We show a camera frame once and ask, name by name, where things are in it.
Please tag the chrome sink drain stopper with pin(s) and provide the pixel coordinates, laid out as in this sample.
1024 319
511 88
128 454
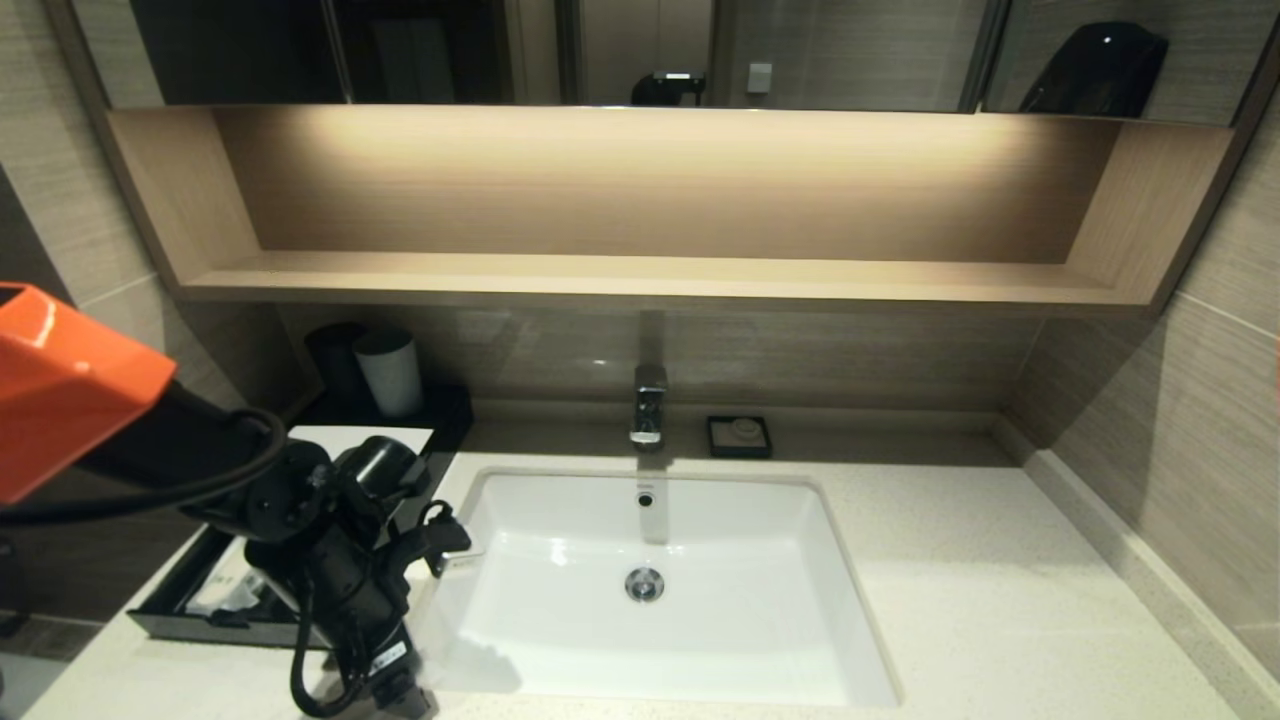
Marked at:
645 585

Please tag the wall mirror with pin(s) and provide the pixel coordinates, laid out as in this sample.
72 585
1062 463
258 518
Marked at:
850 50

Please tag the black glossy wall dispenser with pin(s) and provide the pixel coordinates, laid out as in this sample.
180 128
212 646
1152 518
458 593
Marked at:
1092 72

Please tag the black amenity box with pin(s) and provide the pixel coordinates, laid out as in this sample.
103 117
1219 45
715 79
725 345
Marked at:
445 415

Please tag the wooden wall shelf niche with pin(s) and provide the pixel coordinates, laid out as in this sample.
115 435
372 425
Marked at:
650 280

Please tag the grey plastic cup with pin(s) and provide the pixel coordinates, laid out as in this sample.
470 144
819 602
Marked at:
392 378

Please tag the chrome sink faucet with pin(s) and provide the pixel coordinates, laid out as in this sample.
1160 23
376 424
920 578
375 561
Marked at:
649 400

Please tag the black tumbler cup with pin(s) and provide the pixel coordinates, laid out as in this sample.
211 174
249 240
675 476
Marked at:
335 362

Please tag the round white soap bar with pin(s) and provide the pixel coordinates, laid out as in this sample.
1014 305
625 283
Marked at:
745 430

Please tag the black and orange left arm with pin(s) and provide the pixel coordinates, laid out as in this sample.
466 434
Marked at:
70 390

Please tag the white square plate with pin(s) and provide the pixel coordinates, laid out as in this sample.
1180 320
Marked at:
330 437

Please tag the white ceramic sink basin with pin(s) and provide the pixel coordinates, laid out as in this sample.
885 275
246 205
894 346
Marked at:
700 640

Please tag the black square soap dish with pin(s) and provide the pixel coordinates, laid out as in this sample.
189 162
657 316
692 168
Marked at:
718 442

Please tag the toothbrush with green label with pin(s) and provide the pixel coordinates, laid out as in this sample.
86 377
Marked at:
220 592

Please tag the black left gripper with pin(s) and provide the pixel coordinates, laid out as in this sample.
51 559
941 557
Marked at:
355 610

